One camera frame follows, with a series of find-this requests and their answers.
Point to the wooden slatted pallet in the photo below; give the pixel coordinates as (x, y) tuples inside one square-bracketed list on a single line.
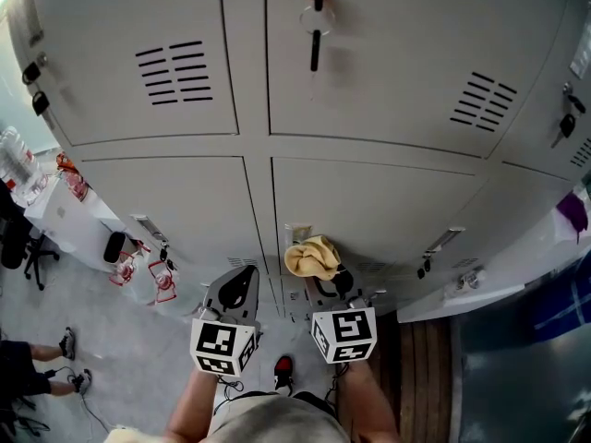
[(425, 376)]

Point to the person's red black shoe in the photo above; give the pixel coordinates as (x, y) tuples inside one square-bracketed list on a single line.
[(283, 369)]

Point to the person's grey shirt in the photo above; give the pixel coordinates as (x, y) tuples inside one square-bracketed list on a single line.
[(277, 422)]

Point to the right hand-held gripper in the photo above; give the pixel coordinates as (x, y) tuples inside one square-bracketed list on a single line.
[(346, 335)]

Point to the yellow terry cloth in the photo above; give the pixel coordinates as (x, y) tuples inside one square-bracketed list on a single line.
[(311, 259)]

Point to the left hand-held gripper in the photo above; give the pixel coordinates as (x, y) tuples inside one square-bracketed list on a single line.
[(217, 344)]

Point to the small clear plastic item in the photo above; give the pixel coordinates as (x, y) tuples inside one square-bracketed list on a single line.
[(471, 279)]

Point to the purple cloth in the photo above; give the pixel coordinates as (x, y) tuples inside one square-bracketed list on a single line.
[(572, 212)]

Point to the white box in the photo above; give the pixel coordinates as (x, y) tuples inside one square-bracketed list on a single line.
[(69, 224)]

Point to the black office chair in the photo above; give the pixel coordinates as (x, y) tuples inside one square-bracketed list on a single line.
[(16, 243)]

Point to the person's right forearm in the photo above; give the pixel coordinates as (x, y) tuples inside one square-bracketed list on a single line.
[(369, 409)]

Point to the cream fluffy cloth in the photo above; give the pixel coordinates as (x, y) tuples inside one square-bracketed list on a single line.
[(134, 434)]

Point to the black rounded case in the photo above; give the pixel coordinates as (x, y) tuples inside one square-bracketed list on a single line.
[(114, 247)]

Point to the red white snack bag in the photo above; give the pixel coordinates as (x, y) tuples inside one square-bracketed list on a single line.
[(74, 180)]

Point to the clear plastic water bottle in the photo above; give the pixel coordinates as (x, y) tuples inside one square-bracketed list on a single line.
[(20, 164)]

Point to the person's left forearm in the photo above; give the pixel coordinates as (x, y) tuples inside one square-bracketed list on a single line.
[(189, 409)]

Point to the blue wrapped bundle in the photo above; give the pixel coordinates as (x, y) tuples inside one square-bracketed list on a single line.
[(563, 298)]

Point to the grey metal lockers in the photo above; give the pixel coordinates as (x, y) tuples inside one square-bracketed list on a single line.
[(115, 16)]

